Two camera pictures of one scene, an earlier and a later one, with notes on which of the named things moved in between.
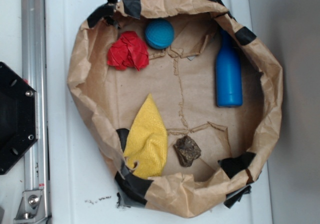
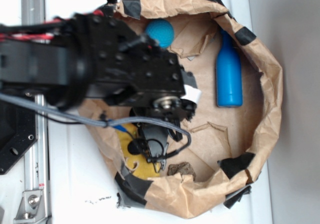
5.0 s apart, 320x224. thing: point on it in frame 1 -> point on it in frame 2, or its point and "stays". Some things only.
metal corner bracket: x=31 y=209 stays
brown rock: x=187 y=149 -> x=183 y=168
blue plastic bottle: x=228 y=71 stays
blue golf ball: x=159 y=34 stays
